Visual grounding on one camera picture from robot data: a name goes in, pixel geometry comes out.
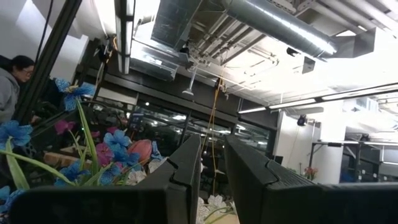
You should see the blue artificial flower sprig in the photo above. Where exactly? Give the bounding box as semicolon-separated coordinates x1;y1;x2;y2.
0;77;162;215

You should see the red flower bouquet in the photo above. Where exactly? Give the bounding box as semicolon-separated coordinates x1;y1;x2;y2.
303;166;320;182

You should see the silver ventilation duct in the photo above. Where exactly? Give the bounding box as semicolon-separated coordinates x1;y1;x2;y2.
221;0;339;59

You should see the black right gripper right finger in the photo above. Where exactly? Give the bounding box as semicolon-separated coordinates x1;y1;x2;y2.
224;134;398;224

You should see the person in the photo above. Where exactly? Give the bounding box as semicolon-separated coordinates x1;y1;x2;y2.
0;55;36;124

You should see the yellow hanging cord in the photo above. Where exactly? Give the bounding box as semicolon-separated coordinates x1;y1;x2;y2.
201;77;225;195

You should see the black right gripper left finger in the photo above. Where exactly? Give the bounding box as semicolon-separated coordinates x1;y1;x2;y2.
9;134;202;224

